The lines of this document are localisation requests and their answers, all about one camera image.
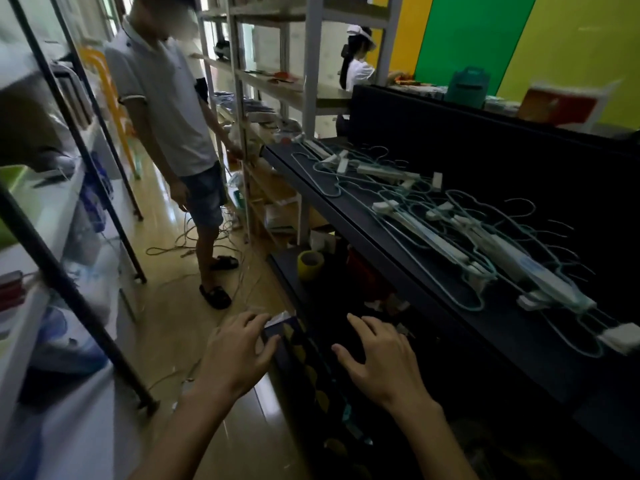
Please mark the person's left hand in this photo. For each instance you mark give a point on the person's left hand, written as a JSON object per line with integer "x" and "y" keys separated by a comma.
{"x": 235, "y": 359}

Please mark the person's right hand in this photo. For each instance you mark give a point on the person's right hand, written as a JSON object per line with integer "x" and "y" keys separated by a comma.
{"x": 390, "y": 369}

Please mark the pile of mixed hangers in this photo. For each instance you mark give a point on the pile of mixed hangers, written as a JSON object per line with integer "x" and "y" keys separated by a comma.
{"x": 550, "y": 282}

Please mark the person's left forearm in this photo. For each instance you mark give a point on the person's left forearm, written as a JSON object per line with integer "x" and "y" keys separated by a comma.
{"x": 185, "y": 439}

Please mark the yellow tape roll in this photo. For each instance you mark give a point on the yellow tape roll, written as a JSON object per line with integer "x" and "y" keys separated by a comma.
{"x": 301, "y": 267}

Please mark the black table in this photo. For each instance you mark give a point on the black table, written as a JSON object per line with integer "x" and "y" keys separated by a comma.
{"x": 515, "y": 327}

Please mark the black back panel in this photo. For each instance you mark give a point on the black back panel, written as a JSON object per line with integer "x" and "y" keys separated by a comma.
{"x": 500, "y": 159}

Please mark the yellow plastic stool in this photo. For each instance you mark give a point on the yellow plastic stool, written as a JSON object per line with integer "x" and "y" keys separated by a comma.
{"x": 112, "y": 102}

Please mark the green plastic tray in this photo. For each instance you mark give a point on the green plastic tray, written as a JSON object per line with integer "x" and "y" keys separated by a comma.
{"x": 10, "y": 179}

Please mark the white metal shelf rack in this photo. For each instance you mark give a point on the white metal shelf rack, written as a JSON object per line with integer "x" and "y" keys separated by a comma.
{"x": 312, "y": 69}

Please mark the red tissue pack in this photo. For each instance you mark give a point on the red tissue pack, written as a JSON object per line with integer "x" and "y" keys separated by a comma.
{"x": 555, "y": 107}

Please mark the dark-post storage rack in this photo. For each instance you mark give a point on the dark-post storage rack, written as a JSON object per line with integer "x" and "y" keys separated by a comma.
{"x": 65, "y": 287}

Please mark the orange wall panel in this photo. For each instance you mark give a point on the orange wall panel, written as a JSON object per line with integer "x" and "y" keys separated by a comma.
{"x": 410, "y": 34}

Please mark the green wall panel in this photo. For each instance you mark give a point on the green wall panel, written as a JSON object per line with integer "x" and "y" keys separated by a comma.
{"x": 470, "y": 34}

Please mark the yellow wall panel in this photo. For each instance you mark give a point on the yellow wall panel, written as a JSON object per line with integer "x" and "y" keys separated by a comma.
{"x": 575, "y": 44}

